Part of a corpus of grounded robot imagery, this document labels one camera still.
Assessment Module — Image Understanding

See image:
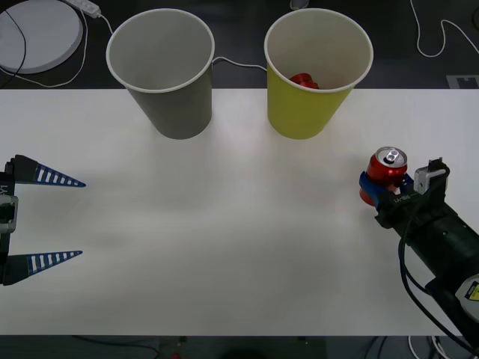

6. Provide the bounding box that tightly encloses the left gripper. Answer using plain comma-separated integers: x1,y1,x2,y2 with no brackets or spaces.
0,154,87,286

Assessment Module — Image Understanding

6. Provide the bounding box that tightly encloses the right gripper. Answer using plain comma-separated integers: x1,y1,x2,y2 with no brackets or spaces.
359,171,457,241

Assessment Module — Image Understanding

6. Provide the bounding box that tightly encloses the red drink can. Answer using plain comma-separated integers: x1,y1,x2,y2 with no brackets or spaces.
359,146,409,206
289,73,320,91

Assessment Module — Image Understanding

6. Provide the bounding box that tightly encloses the yellow-green plastic bin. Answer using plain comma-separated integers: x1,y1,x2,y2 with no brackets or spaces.
263,7,375,141

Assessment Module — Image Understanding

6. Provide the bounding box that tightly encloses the grey plastic bin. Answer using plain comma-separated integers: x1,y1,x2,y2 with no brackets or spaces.
105,7,216,141

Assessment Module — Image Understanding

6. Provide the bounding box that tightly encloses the white round disc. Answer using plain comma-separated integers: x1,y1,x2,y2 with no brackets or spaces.
0,0,85,75

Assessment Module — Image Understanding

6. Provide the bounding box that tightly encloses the white power strip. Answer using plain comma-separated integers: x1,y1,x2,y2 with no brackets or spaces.
61,0,103,19

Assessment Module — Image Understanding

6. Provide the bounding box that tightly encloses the thin white cable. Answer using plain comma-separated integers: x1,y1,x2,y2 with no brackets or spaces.
0,7,89,89

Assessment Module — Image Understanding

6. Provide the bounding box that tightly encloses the white looped cable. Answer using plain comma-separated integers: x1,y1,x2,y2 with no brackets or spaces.
409,0,479,67

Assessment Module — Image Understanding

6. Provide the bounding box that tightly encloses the thin black cable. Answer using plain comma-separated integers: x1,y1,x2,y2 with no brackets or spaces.
0,10,28,78

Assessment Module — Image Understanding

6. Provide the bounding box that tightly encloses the white power strip cable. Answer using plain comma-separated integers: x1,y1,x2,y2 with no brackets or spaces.
97,13,269,72

